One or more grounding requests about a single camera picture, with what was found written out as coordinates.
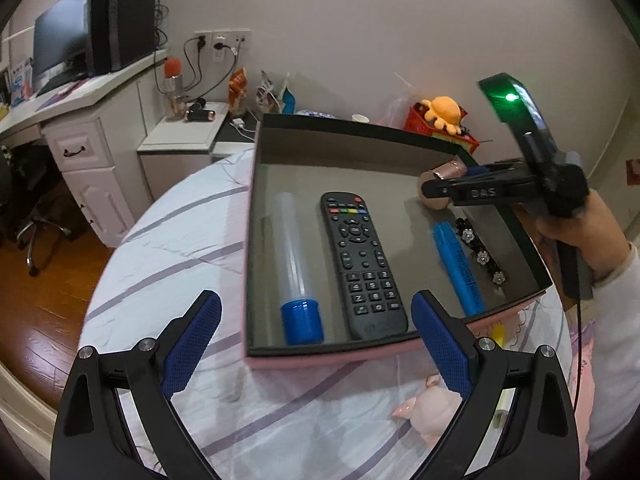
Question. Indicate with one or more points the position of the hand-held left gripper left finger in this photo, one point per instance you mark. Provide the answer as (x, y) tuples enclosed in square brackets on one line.
[(192, 345)]

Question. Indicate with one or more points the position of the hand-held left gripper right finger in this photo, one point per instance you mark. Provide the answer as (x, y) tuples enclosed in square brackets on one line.
[(445, 345)]

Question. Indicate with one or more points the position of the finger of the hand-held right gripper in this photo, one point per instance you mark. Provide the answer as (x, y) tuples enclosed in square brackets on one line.
[(480, 170)]

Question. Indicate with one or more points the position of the rose gold canister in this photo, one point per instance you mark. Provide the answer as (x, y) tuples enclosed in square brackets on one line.
[(447, 170)]

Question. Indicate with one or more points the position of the yellow highlighter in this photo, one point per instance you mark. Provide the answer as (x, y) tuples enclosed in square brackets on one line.
[(498, 334)]

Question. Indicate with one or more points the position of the pink baby doll figurine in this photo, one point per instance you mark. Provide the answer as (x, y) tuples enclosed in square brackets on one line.
[(430, 410)]

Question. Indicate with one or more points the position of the blue highlighter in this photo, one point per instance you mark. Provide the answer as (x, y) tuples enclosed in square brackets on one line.
[(457, 265)]

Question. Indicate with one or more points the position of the black flower hair clip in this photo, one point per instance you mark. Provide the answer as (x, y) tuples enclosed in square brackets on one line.
[(480, 255)]

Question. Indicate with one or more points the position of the pink box with dark rim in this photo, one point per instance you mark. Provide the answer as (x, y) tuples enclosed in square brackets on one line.
[(415, 250)]

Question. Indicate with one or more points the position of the black remote control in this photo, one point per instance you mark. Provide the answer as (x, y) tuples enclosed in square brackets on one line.
[(365, 270)]

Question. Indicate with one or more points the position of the person's right forearm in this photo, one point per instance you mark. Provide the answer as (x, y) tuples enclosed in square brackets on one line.
[(615, 335)]

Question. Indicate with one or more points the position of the person's right hand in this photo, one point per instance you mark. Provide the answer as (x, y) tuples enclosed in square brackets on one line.
[(595, 230)]

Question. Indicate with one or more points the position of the orange octopus plush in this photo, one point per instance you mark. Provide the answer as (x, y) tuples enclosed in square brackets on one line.
[(442, 110)]

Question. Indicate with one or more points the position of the red printed box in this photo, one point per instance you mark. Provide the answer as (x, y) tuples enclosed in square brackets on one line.
[(417, 120)]

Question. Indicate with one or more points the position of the plastic bag of oranges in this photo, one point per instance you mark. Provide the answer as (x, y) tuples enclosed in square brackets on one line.
[(400, 110)]

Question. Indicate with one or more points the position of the white paper cup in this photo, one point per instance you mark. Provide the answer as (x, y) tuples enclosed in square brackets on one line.
[(360, 118)]

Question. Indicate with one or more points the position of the clear tube with blue cap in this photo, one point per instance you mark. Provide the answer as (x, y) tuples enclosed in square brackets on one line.
[(292, 260)]

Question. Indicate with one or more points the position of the wet wipes packet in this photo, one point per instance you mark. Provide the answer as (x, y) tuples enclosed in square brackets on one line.
[(315, 112)]

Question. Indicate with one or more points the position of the blue white snack bag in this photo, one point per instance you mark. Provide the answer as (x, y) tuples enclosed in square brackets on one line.
[(287, 102)]

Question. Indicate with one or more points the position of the white side cabinet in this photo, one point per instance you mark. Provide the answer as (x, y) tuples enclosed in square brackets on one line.
[(180, 135)]

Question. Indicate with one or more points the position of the low black-top cabinet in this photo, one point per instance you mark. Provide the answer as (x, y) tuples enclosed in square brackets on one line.
[(235, 132)]

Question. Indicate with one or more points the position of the black office chair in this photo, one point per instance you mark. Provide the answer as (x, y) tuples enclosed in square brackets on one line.
[(30, 195)]

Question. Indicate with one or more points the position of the white printed snack bag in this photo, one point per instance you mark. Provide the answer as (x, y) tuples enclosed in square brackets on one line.
[(267, 92)]

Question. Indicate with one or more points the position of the black rose gold device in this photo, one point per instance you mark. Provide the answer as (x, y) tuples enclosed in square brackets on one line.
[(200, 115)]

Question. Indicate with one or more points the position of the white desk with drawers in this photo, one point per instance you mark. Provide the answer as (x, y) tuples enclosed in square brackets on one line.
[(90, 125)]

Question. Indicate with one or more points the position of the clear bottle with orange cap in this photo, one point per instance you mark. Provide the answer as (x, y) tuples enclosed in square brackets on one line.
[(172, 95)]

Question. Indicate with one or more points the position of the orange snack bag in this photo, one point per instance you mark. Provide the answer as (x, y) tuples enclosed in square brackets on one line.
[(238, 87)]

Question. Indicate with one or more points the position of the purple mouse pad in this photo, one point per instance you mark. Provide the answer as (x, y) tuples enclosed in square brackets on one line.
[(67, 92)]

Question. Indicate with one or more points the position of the black keyboard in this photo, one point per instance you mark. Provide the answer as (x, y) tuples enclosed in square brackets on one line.
[(57, 82)]

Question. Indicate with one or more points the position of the blue white packet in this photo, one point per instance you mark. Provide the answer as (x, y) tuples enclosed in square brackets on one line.
[(21, 82)]

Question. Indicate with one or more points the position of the black computer tower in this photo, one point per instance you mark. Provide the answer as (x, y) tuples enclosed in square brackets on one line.
[(125, 20)]

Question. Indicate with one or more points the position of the black computer monitor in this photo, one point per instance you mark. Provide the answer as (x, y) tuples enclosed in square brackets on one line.
[(60, 35)]

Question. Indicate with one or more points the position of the red paper wall decoration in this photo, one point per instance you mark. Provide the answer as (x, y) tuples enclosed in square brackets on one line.
[(632, 170)]

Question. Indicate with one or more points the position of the white bed frame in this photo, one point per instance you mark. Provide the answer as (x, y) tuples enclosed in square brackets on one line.
[(25, 405)]

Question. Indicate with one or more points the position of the white wall socket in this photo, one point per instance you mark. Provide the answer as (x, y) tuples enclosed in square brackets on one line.
[(241, 38), (219, 42), (201, 40)]

